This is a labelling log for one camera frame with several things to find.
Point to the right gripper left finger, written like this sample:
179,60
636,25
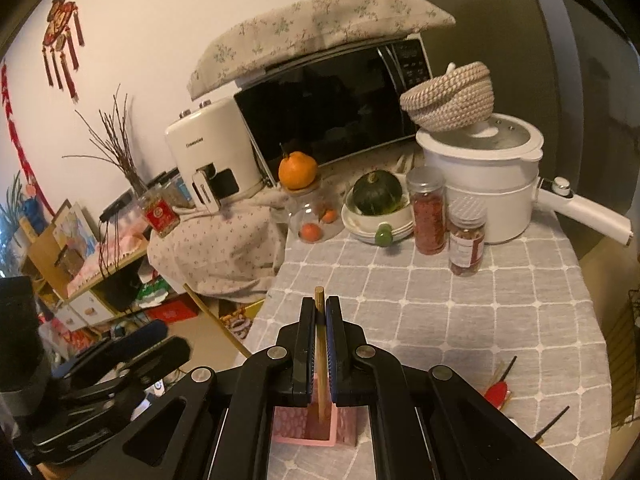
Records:
215,425

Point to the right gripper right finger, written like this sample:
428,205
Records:
427,424

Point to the wooden chopstick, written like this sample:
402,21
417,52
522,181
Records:
322,366

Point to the pink perforated utensil holder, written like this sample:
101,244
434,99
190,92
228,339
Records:
302,426

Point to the yellow printed cardboard box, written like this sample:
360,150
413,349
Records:
238,318

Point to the red gift box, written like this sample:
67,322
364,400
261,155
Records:
175,309

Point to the grey checked tablecloth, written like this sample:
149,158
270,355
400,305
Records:
528,300

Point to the wooden shelf unit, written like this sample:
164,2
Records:
86,276

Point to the floral cloth over shelf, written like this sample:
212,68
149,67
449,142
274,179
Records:
234,254

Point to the green lime on bowl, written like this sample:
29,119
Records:
384,235

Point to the white stacked bowls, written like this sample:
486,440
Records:
364,227

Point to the short jar with red label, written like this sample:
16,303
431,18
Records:
466,225

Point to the jar with red gold label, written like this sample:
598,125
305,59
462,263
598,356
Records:
157,212

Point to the clear glass jar with fruit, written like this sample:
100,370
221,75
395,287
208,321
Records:
314,216

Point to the dark green squash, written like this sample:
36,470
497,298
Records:
378,192

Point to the tall jar of red spice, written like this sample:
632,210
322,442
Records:
427,197

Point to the orange tangerine on jar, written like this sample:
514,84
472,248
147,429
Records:
297,171

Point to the white electric cooking pot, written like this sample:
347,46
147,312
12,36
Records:
497,161

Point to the dried twig bunch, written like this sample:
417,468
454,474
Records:
113,144

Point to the black microwave oven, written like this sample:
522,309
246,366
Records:
334,104

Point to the red chinese knot decoration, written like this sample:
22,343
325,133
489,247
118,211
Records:
61,39

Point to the dark grey refrigerator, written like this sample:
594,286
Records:
568,68

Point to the floral cloth cover on microwave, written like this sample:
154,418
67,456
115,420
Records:
307,27

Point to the black wire storage rack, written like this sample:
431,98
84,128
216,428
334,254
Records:
623,352

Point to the woven rope basket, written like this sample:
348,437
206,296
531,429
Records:
461,97

